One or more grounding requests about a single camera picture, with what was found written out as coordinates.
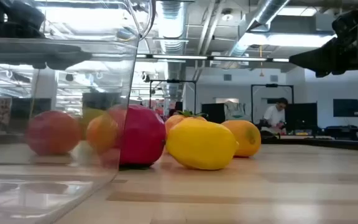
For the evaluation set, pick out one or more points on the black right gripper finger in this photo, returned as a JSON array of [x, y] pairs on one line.
[[319, 57]]

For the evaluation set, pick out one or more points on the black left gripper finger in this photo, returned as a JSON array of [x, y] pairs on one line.
[[67, 59]]

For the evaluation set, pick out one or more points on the red tomato with green leaf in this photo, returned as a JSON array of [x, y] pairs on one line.
[[53, 133]]

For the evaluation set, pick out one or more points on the small orange mandarin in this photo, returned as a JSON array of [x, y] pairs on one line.
[[102, 133]]

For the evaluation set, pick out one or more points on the magenta pomegranate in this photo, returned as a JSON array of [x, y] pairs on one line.
[[143, 137]]

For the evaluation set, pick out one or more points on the round orange fruit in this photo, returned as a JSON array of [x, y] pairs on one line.
[[244, 137]]

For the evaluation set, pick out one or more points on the orange tomato with green stem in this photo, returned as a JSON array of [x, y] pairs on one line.
[[174, 122]]

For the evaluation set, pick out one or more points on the yellow lemon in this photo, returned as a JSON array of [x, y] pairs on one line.
[[200, 144]]

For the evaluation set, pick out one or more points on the bright ceiling light panel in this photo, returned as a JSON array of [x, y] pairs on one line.
[[291, 40]]

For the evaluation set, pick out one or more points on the black computer monitor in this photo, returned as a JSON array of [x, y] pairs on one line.
[[301, 116]]

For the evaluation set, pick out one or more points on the person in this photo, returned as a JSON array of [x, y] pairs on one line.
[[273, 115]]

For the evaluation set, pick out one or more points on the background dark desk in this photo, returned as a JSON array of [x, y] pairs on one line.
[[346, 129]]

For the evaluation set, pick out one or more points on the white patterned cloth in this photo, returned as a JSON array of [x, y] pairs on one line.
[[235, 111]]

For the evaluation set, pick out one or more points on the round ceiling lamp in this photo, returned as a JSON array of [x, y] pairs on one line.
[[227, 16]]

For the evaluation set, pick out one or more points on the long hanging light strip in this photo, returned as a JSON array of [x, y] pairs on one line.
[[210, 58]]

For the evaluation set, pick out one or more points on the black cabinet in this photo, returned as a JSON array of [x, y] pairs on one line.
[[213, 112]]

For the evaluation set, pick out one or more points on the clear plastic bin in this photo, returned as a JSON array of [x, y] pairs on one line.
[[11, 186]]

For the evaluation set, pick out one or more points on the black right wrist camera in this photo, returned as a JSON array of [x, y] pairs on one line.
[[350, 20]]

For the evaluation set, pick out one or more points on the black metal frame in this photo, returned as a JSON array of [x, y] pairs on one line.
[[172, 81], [272, 85]]

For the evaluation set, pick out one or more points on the dark wall board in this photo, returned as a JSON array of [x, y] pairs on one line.
[[347, 108]]

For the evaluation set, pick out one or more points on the silver round air duct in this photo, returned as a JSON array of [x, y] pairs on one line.
[[259, 18]]

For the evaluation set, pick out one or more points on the black table edge rail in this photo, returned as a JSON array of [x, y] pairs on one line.
[[322, 143]]

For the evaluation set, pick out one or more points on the ribbed silver air duct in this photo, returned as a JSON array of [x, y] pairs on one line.
[[171, 25]]

